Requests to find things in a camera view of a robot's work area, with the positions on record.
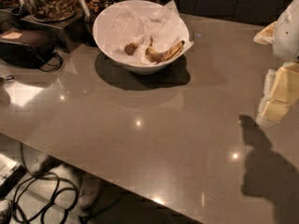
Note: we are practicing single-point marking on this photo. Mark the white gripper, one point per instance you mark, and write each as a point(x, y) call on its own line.
point(287, 34)

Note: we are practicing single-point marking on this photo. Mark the brown overripe banana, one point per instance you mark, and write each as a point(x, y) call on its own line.
point(157, 57)

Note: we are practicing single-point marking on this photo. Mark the white bowl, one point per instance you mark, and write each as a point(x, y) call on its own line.
point(100, 29)

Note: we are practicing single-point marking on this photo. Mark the white paper liner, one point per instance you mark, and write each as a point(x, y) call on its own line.
point(139, 21)

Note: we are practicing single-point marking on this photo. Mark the small brown fruit piece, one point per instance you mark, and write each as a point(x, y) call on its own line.
point(131, 48)

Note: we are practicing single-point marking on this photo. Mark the dark metal stand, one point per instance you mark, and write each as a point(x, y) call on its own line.
point(69, 34)

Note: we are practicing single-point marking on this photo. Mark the glass jar of nuts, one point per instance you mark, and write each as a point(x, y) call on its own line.
point(51, 10)

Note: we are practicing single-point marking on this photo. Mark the black device with label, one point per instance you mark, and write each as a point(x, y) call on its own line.
point(26, 48)

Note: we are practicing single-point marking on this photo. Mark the box on floor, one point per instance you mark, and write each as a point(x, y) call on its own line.
point(11, 172)

